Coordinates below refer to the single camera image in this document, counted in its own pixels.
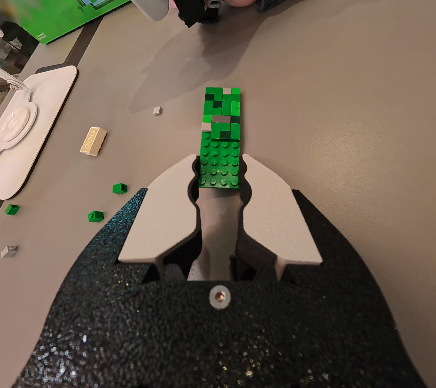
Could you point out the clear plastic holder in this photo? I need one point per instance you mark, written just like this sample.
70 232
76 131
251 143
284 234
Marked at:
15 79

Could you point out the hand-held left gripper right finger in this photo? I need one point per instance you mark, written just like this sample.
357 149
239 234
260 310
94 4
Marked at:
276 221

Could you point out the cream brick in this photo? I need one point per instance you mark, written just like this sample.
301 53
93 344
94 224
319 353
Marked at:
93 140

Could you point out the white round disc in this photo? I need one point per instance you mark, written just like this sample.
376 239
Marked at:
17 122

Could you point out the small grey brick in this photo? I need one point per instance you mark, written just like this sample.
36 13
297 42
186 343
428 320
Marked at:
9 251

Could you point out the green brick plate assembly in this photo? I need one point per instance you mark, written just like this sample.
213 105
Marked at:
219 156

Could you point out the white mat with black edge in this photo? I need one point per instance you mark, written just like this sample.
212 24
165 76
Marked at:
51 105

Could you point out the grey desk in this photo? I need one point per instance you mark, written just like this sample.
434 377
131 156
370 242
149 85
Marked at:
323 105

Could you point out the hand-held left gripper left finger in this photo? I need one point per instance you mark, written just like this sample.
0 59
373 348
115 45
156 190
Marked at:
160 214

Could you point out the small green brick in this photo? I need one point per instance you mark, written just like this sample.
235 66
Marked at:
120 188
95 216
12 209

